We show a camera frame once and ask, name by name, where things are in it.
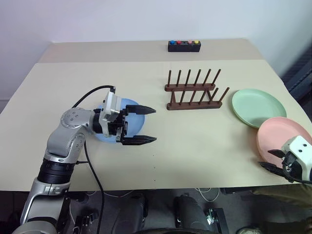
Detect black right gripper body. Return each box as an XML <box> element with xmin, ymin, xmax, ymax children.
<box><xmin>282</xmin><ymin>151</ymin><xmax>306</xmax><ymax>183</ymax></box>

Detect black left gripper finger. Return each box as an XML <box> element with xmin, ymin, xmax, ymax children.
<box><xmin>125</xmin><ymin>104</ymin><xmax>157</xmax><ymax>116</ymax></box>
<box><xmin>120</xmin><ymin>135</ymin><xmax>157</xmax><ymax>147</ymax></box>

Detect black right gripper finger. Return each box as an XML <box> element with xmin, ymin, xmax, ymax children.
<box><xmin>268</xmin><ymin>149</ymin><xmax>286</xmax><ymax>158</ymax></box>
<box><xmin>258</xmin><ymin>161</ymin><xmax>286</xmax><ymax>179</ymax></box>

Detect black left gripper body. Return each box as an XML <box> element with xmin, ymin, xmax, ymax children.
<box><xmin>106</xmin><ymin>108</ymin><xmax>130</xmax><ymax>143</ymax></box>

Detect wooden dish rack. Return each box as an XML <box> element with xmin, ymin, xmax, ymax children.
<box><xmin>164</xmin><ymin>68</ymin><xmax>231</xmax><ymax>111</ymax></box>

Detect blue plate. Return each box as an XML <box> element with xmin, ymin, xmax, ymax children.
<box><xmin>93</xmin><ymin>97</ymin><xmax>146</xmax><ymax>145</ymax></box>

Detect pink plate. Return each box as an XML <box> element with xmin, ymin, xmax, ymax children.
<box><xmin>256</xmin><ymin>117</ymin><xmax>312</xmax><ymax>169</ymax></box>

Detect olive trouser leg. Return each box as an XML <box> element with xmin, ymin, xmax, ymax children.
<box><xmin>251</xmin><ymin>183</ymin><xmax>312</xmax><ymax>209</ymax></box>

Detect green plate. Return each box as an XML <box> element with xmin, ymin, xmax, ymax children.
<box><xmin>231</xmin><ymin>88</ymin><xmax>288</xmax><ymax>130</ymax></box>

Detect grey shoe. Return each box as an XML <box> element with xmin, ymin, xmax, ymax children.
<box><xmin>235</xmin><ymin>226</ymin><xmax>263</xmax><ymax>234</ymax></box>

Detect black button box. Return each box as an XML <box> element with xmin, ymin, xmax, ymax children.
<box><xmin>167</xmin><ymin>39</ymin><xmax>202</xmax><ymax>53</ymax></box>

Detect large dark rounded shape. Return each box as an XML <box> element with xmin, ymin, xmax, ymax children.
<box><xmin>173</xmin><ymin>193</ymin><xmax>213</xmax><ymax>232</ymax></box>

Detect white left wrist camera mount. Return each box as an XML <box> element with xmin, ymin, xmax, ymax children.
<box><xmin>100</xmin><ymin>91</ymin><xmax>123</xmax><ymax>137</ymax></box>

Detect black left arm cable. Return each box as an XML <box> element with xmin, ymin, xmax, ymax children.
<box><xmin>71</xmin><ymin>85</ymin><xmax>117</xmax><ymax>234</ymax></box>

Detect white floor wire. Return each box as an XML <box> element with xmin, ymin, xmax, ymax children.
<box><xmin>194</xmin><ymin>187</ymin><xmax>220</xmax><ymax>203</ymax></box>

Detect black floor bracket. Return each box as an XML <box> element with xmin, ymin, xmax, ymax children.
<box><xmin>206</xmin><ymin>207</ymin><xmax>230</xmax><ymax>234</ymax></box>

